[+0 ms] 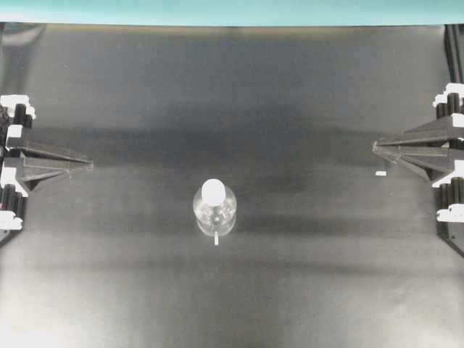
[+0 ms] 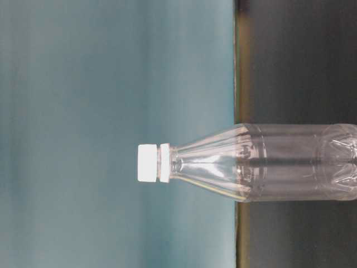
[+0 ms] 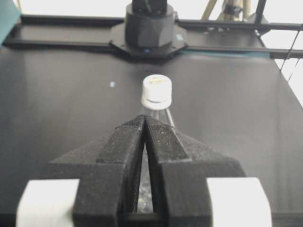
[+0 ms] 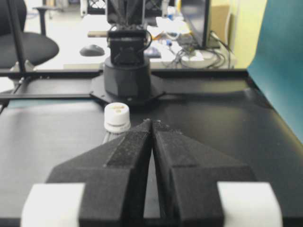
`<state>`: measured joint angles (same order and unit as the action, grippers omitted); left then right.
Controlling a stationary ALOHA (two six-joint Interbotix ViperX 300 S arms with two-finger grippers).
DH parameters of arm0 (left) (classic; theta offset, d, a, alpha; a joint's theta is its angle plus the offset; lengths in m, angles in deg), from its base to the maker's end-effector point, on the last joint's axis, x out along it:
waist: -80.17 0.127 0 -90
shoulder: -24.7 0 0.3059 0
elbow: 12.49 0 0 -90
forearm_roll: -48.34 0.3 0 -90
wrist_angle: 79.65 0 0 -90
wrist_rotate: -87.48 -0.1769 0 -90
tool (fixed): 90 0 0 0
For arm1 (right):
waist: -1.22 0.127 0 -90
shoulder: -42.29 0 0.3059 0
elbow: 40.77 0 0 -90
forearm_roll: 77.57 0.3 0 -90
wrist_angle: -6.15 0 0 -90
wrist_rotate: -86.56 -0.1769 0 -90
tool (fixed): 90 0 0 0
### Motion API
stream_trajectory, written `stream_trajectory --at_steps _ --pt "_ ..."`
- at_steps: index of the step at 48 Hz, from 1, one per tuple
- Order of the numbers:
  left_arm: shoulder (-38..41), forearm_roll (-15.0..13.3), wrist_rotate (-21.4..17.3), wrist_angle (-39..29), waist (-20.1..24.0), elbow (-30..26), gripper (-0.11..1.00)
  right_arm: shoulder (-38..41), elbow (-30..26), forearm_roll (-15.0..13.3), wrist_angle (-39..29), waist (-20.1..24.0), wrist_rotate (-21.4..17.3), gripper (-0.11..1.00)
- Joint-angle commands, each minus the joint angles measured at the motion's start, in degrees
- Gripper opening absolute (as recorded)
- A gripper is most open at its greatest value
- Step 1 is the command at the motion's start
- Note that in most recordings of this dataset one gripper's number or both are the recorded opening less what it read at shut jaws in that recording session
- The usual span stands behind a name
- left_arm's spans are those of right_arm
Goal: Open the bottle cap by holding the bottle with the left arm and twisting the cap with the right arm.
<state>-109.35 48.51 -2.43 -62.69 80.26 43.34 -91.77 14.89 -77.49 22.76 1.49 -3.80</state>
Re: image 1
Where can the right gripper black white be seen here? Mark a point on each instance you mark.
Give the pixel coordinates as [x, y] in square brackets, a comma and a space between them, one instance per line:
[442, 165]

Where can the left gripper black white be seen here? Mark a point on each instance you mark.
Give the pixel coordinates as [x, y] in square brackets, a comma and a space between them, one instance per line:
[43, 162]

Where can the clear plastic bottle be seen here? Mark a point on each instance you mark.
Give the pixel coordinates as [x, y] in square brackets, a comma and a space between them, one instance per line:
[215, 221]

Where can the black frame rail right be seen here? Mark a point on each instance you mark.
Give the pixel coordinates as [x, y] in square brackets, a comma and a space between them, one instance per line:
[453, 43]

